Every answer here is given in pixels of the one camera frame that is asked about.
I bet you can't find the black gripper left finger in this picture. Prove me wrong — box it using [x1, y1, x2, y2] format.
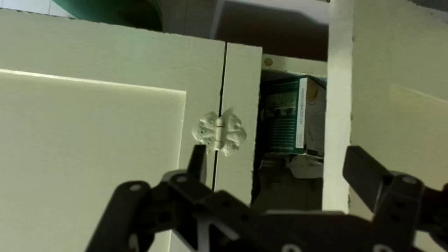
[83, 142, 263, 252]

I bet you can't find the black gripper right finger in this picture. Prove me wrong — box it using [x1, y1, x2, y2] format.
[342, 145, 448, 252]

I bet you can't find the white cabinet door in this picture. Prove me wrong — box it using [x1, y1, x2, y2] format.
[321, 0, 448, 217]
[0, 9, 223, 252]

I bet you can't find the white butterfly cabinet hinge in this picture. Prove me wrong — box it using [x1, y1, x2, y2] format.
[191, 109, 246, 156]

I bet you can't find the green box in cabinet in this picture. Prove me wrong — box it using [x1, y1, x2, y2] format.
[261, 77, 326, 155]

